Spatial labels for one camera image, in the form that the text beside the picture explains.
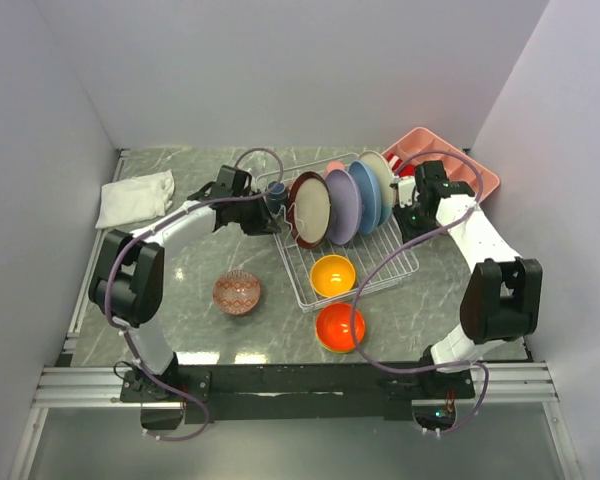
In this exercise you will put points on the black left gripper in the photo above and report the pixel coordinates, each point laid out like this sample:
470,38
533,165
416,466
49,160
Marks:
263,223

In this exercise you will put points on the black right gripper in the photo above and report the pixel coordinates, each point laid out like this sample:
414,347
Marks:
400,215

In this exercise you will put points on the dark blue ceramic mug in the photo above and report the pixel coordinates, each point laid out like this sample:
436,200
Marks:
277,198

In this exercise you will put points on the dark red rimmed plate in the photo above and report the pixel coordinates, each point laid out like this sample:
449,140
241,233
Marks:
310,210

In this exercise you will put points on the cream and blue plate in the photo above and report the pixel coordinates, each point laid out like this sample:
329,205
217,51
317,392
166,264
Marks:
384,176

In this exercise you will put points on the lavender plate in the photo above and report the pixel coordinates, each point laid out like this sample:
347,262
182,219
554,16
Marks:
346,207

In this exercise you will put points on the white wire dish rack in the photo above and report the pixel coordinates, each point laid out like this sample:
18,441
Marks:
371,254

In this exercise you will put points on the pink plastic cup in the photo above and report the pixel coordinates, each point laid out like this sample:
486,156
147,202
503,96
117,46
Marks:
334,166

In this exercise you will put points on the orange-yellow bowl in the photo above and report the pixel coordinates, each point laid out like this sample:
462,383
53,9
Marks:
332,275

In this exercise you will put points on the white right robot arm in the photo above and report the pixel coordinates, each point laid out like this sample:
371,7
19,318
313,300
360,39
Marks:
502,298

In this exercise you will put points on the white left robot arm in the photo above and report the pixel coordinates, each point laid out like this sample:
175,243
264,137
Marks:
128,281

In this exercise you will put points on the red cloth item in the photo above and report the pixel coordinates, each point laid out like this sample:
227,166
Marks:
408,170

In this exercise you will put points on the red white striped item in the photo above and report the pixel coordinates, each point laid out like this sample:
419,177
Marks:
394,162

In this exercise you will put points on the pink compartment organizer tray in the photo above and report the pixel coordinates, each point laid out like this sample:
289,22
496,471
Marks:
422,139

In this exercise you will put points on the red white patterned bowl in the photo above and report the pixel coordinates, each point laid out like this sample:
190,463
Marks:
236,292

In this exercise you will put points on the white folded cloth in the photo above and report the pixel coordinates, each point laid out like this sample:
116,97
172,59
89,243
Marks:
136,199

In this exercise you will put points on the red-orange bowl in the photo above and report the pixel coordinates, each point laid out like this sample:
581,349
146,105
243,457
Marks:
333,328

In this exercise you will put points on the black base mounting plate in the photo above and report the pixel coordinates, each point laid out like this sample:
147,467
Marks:
213,393

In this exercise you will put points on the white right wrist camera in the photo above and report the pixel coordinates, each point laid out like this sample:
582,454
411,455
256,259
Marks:
405,191

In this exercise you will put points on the aluminium rail frame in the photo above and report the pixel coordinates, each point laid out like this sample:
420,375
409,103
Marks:
511,429

